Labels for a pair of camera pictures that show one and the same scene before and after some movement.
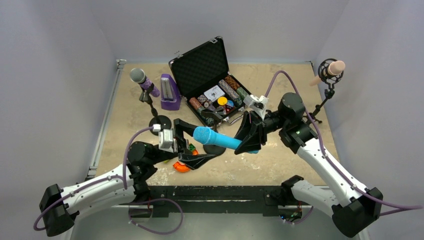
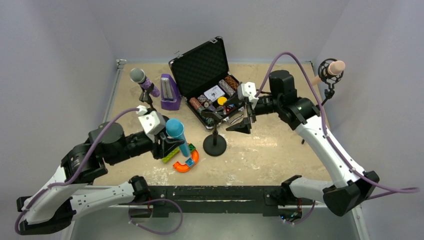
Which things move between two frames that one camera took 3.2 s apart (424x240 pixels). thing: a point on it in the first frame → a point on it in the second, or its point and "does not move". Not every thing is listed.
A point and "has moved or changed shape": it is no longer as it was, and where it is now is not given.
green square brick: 191,147 does not move
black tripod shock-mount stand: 326,78 does not move
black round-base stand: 214,115 does not move
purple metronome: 170,97 does not move
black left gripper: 178,142 → 159,145
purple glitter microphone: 138,75 does not move
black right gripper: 260,127 → 248,110
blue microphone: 209,136 has moved or changed shape
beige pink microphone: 335,68 does not move
